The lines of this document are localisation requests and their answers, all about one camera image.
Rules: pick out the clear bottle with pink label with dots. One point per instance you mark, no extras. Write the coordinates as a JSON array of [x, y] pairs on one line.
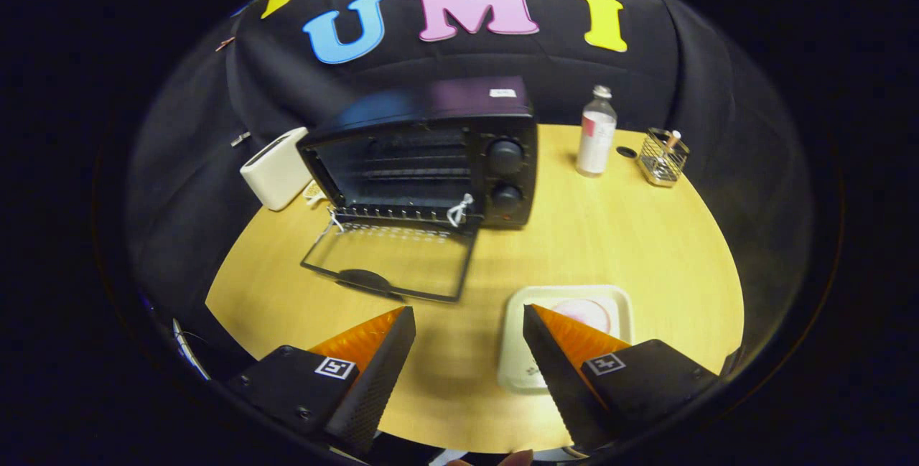
[[596, 143]]

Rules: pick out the pink clothes clip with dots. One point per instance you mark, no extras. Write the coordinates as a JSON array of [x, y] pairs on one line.
[[225, 44]]

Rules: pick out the black toaster oven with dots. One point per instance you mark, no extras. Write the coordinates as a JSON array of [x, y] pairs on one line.
[[459, 103]]

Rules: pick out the small pale stick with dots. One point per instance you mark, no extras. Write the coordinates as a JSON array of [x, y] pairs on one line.
[[672, 140]]

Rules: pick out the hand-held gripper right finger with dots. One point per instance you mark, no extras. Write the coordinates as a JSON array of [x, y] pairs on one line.
[[560, 380]]

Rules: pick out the pink ham slice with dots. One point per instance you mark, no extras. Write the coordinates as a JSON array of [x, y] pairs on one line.
[[589, 311]]

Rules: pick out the white pop-up toaster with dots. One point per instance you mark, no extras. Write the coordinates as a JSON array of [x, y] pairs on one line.
[[276, 171]]

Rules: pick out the silver metal clip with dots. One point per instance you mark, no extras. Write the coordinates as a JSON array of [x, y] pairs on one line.
[[240, 138]]

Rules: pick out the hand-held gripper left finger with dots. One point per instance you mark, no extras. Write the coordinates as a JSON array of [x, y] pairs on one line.
[[373, 387]]

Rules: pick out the cream square plate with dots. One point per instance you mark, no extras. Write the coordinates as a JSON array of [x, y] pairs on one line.
[[517, 351]]

